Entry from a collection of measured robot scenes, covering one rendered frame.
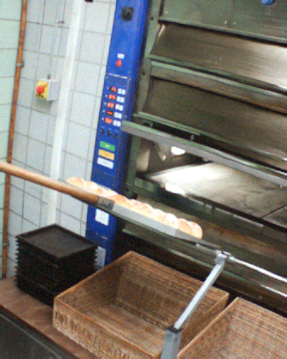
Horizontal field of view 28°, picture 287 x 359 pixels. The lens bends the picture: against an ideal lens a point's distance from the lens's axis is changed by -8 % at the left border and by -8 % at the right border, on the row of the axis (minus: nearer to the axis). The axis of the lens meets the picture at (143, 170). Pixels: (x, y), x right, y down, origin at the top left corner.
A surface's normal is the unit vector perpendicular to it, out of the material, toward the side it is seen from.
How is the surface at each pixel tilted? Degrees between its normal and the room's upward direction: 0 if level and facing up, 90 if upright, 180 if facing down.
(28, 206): 90
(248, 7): 90
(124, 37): 90
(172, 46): 70
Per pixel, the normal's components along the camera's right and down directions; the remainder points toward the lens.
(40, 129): -0.63, 0.14
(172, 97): -0.55, -0.20
